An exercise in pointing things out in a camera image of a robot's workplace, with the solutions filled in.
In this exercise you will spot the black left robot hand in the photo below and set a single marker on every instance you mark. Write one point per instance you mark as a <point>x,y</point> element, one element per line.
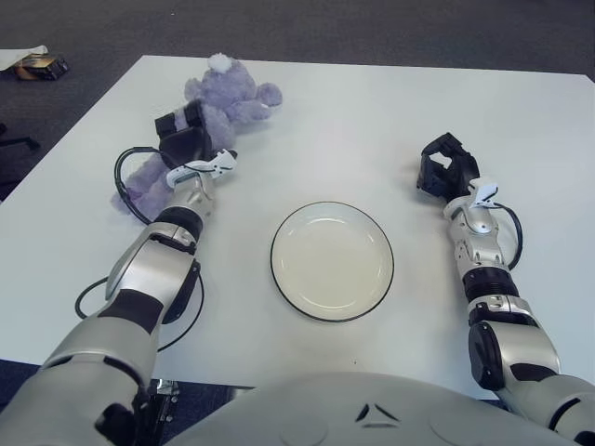
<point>186,141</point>

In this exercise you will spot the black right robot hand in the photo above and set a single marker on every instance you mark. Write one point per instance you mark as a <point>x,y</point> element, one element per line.
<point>462,169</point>

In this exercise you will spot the purple plush bunny doll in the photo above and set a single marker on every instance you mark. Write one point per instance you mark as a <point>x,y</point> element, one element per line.
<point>237,88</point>

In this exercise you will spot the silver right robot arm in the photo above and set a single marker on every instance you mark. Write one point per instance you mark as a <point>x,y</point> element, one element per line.
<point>474,241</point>

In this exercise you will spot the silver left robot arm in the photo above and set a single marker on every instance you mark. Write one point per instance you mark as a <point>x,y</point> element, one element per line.
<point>149,269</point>

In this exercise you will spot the white plate with black rim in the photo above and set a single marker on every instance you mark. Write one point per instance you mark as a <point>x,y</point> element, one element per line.
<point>330,260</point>

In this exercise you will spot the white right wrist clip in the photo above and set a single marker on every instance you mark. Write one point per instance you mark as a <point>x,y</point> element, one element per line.
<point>483,190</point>

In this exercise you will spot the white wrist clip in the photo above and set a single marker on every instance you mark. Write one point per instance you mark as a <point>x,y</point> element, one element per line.
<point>223,160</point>
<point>483,190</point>

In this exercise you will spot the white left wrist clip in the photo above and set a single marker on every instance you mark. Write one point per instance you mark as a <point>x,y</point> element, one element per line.
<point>223,160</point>

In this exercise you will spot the brown box on floor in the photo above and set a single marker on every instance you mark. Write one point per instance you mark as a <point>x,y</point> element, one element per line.
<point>42,67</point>

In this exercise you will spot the black office chair base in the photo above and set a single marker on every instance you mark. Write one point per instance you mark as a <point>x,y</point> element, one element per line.
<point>18,141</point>

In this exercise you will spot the white crumpled paper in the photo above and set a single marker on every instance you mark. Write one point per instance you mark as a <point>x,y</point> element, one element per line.
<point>18,56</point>

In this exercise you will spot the metal table clamp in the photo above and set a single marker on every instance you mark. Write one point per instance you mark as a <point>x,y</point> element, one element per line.
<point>165,395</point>

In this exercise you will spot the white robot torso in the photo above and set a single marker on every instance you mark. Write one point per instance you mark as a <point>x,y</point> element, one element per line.
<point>372,413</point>

